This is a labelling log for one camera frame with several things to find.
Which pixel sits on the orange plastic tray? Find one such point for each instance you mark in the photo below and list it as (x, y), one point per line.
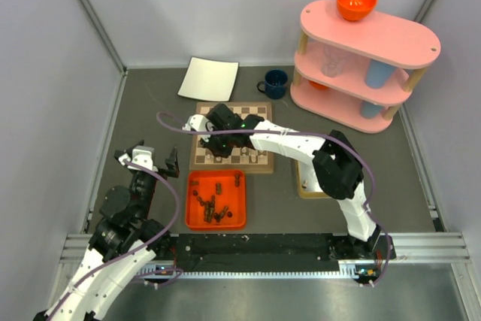
(229, 210)

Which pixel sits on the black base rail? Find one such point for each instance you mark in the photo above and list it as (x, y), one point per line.
(272, 252)

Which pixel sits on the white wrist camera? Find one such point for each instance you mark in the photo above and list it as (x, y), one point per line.
(142, 156)
(197, 124)

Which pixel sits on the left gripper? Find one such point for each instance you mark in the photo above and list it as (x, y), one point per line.
(171, 162)

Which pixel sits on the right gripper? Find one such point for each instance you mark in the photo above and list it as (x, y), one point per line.
(210, 145)

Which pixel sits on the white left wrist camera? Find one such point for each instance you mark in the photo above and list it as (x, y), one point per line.
(142, 156)

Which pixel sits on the small orange bowl lower shelf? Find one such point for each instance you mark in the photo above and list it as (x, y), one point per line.
(318, 85)

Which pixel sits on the dark blue enamel mug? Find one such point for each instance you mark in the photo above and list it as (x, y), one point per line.
(274, 84)

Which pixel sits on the clear plastic cup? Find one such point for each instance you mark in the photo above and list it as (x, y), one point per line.
(333, 61)

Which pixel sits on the wooden chess board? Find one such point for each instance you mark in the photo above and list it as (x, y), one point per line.
(242, 108)

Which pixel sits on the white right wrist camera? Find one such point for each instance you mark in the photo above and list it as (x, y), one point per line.
(197, 124)

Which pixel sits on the orange plastic bowl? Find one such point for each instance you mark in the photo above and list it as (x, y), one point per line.
(355, 10)

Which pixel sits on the white square plate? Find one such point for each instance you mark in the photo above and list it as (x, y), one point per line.
(209, 80)

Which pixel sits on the pink three-tier shelf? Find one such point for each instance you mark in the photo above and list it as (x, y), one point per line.
(410, 47)

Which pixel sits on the dark long chess piece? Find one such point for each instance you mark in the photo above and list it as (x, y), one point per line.
(207, 212)

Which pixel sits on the light blue plastic cup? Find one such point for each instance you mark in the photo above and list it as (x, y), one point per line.
(378, 73)

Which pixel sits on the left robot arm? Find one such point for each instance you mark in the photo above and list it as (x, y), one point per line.
(123, 242)

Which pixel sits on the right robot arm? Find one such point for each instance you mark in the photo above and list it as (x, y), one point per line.
(330, 161)

